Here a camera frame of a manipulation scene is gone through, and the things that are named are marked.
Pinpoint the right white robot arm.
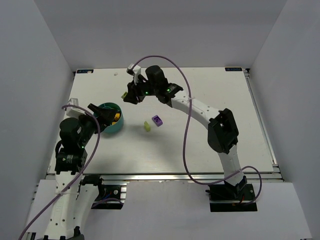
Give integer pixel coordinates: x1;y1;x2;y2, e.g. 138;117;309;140
123;64;247;195

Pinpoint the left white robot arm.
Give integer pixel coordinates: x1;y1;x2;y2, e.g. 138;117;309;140
43;103;119;240

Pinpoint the teal divided round container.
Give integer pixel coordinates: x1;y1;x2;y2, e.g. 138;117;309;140
98;102;124;135

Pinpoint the light green lego brick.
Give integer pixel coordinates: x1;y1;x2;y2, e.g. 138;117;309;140
143;121;151;132

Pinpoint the purple hollow lego brick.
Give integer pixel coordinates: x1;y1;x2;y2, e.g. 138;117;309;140
151;115;163;127

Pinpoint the left blue corner label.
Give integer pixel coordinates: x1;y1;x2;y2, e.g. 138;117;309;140
76;69;94;74

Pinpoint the blue corner label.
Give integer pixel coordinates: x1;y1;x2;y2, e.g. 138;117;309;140
76;69;94;74
224;67;243;72

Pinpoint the right blue corner label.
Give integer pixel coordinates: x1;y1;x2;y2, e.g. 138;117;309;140
224;67;243;72

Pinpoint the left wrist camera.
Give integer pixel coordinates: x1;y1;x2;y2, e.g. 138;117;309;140
65;98;85;119

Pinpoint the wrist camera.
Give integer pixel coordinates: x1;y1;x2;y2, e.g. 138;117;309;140
65;98;85;119
126;63;141;85

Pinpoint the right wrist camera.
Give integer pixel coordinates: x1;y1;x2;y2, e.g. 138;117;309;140
126;63;141;85

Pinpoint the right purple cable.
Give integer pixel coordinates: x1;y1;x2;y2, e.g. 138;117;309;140
132;55;263;206

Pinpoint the purple cable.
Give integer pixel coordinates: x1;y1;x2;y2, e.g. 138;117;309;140
18;104;125;240
132;55;263;206

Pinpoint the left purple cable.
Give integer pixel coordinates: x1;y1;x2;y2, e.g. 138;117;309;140
18;104;125;240

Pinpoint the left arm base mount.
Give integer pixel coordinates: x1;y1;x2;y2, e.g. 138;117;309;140
80;174;123;210

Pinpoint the aluminium table rail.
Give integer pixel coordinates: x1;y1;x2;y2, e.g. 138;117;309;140
47;164;283;183

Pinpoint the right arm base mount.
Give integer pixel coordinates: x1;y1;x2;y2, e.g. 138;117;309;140
205;176;258;213

